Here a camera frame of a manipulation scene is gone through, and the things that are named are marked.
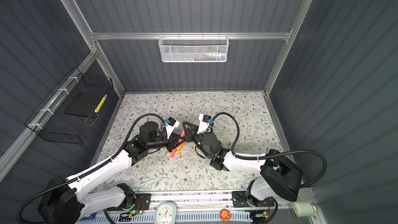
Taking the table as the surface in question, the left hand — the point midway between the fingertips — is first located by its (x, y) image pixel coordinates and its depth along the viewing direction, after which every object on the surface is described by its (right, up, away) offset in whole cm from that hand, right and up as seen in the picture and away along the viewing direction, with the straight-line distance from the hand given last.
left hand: (186, 139), depth 74 cm
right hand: (-1, +7, -2) cm, 8 cm away
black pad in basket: (-50, +17, +1) cm, 53 cm away
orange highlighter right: (-2, -3, -1) cm, 4 cm away
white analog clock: (-9, -32, -5) cm, 33 cm away
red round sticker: (+18, -33, -5) cm, 38 cm away
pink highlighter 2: (-9, -11, +15) cm, 20 cm away
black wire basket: (-55, +9, -11) cm, 57 cm away
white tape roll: (+50, -27, -10) cm, 58 cm away
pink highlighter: (-2, +2, -1) cm, 3 cm away
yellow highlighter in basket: (-43, +17, +3) cm, 47 cm away
